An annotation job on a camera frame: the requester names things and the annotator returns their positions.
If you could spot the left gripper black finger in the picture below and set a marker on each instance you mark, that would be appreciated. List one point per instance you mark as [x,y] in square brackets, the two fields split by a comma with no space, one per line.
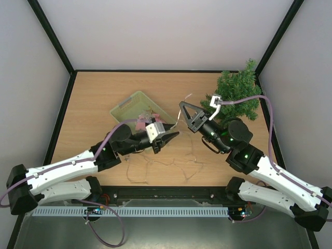
[167,126]
[168,137]

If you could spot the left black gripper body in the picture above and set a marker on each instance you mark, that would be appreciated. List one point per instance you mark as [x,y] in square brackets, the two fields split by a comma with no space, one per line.
[156,142]

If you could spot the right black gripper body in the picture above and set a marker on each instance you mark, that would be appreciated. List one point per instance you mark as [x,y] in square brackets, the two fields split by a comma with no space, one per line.
[198,121]

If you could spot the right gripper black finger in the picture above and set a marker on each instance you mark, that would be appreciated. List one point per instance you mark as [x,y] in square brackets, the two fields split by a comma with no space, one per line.
[190,110]
[186,119]

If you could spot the light green plastic basket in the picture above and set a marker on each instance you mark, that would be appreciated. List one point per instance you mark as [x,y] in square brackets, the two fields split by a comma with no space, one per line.
[129,106]

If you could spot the small green christmas tree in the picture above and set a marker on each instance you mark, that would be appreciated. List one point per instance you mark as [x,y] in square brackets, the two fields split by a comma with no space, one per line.
[236,86]

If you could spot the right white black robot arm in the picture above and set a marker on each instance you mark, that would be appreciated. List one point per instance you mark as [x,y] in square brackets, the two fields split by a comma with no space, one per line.
[305,203]

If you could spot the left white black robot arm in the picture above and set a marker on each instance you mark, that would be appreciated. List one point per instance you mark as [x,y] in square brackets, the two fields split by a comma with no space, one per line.
[73,178]

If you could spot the silver star ornament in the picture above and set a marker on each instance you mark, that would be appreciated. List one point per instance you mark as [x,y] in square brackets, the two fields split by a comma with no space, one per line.
[146,115]

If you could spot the pink paper ornaments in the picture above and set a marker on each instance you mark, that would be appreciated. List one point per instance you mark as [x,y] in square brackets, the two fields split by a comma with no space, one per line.
[140,126]

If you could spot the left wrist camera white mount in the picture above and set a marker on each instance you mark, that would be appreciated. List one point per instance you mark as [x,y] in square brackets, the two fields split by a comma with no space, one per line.
[154,129]

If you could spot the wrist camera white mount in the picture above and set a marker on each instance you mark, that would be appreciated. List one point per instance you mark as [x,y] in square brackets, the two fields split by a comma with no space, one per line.
[215,102]
[154,129]

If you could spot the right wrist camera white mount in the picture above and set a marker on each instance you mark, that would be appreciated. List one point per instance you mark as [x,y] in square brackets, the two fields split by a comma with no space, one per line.
[215,102]

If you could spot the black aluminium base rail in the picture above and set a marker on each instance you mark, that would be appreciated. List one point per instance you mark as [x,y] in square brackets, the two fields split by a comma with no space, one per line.
[166,193]

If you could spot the light blue slotted cable duct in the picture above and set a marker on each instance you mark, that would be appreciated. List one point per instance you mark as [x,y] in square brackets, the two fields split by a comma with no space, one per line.
[80,211]

